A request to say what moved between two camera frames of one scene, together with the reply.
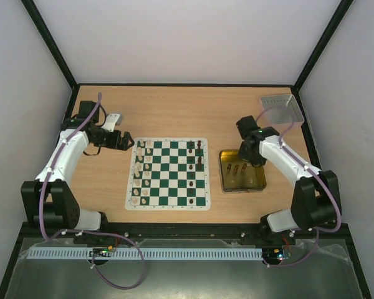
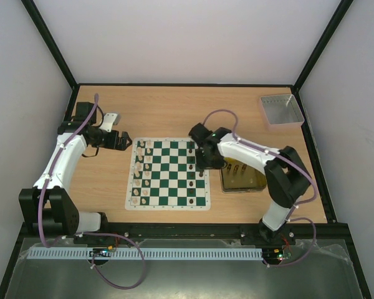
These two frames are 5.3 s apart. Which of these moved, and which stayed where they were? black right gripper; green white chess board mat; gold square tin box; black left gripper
Moved: black right gripper
Stayed: black left gripper; green white chess board mat; gold square tin box
